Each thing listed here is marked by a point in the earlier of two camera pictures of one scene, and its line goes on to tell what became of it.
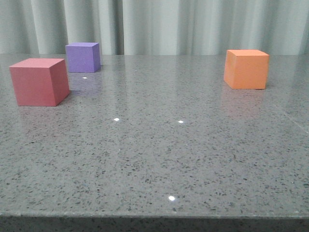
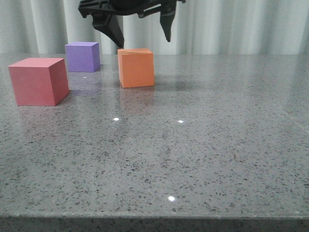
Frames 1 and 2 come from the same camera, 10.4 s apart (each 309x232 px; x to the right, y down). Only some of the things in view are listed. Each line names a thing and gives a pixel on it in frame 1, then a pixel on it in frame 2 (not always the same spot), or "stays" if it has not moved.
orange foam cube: [246, 69] to [136, 67]
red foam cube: [40, 81] stays
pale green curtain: [198, 27] stays
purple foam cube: [83, 57] stays
